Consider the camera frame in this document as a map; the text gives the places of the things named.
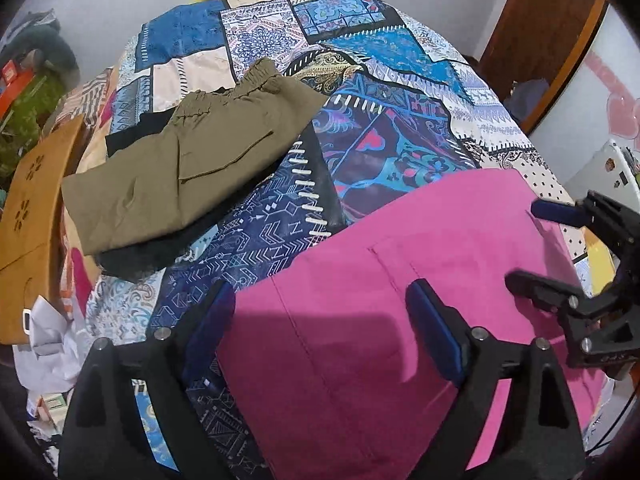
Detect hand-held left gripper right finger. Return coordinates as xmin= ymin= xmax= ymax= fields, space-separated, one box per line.
xmin=405 ymin=278 xmax=588 ymax=480

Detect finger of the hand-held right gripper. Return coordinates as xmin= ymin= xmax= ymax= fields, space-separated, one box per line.
xmin=531 ymin=190 xmax=640 ymax=262
xmin=504 ymin=269 xmax=632 ymax=369

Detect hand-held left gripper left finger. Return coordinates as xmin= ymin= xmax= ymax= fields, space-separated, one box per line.
xmin=57 ymin=279 xmax=251 ymax=480

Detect pink pants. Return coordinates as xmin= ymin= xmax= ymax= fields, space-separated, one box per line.
xmin=215 ymin=167 xmax=608 ymax=480

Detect olive green pants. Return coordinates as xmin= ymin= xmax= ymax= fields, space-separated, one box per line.
xmin=61 ymin=57 xmax=328 ymax=257

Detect white laptop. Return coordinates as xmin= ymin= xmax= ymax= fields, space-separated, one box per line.
xmin=564 ymin=139 xmax=640 ymax=207

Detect black cloth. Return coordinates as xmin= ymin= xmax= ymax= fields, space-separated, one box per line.
xmin=94 ymin=109 xmax=213 ymax=283

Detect grey blue cloth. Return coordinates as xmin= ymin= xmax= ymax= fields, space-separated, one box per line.
xmin=504 ymin=77 xmax=552 ymax=127

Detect blue patchwork bed sheet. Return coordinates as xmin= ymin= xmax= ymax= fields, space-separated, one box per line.
xmin=59 ymin=0 xmax=617 ymax=480

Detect small white green box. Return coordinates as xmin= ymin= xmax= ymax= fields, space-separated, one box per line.
xmin=29 ymin=390 xmax=69 ymax=425

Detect brown wooden door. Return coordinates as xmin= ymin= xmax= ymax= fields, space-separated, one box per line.
xmin=477 ymin=0 xmax=610 ymax=137

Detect orange wooden panel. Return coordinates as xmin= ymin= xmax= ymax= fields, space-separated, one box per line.
xmin=0 ymin=112 xmax=90 ymax=347

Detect green cloth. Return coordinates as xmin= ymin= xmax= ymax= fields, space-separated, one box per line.
xmin=0 ymin=75 xmax=67 ymax=183

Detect red box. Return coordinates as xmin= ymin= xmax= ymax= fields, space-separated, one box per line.
xmin=0 ymin=57 xmax=40 ymax=117

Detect dark grey plush toy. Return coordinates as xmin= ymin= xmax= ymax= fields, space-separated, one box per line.
xmin=0 ymin=10 xmax=82 ymax=92

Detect pink wall sticker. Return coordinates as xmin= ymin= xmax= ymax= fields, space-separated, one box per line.
xmin=584 ymin=50 xmax=640 ymax=152

